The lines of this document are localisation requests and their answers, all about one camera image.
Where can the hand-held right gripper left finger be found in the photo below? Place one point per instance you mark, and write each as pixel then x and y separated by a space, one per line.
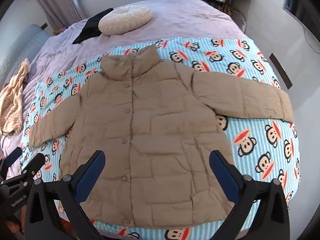
pixel 92 177

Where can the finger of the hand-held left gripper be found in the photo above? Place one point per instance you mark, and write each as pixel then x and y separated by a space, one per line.
pixel 12 156
pixel 35 163

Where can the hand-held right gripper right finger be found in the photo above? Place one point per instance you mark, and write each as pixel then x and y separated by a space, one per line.
pixel 222 175

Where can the beige puffer jacket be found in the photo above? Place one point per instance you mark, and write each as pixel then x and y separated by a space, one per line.
pixel 155 130

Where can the beige striped garment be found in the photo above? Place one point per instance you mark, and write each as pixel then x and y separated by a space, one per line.
pixel 12 100

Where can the grey quilted headboard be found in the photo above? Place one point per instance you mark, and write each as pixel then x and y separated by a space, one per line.
pixel 25 42

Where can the monkey printed striped blanket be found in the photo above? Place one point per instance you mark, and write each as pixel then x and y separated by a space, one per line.
pixel 250 62

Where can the black cloth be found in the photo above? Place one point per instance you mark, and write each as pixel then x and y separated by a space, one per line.
pixel 92 27

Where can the white round fan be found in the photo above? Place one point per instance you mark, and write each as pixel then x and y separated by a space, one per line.
pixel 240 17

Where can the round cream cushion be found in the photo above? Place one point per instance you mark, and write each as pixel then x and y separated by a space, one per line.
pixel 125 20

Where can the wide purple curtain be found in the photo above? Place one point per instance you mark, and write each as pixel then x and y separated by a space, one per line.
pixel 60 2

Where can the purple bedspread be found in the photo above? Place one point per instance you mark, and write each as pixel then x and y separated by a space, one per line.
pixel 175 17

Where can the dark wall plate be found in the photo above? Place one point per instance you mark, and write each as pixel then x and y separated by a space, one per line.
pixel 281 71

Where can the dark wall socket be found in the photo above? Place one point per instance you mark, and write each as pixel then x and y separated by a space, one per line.
pixel 43 25

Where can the wall television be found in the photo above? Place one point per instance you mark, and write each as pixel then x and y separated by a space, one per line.
pixel 297 5

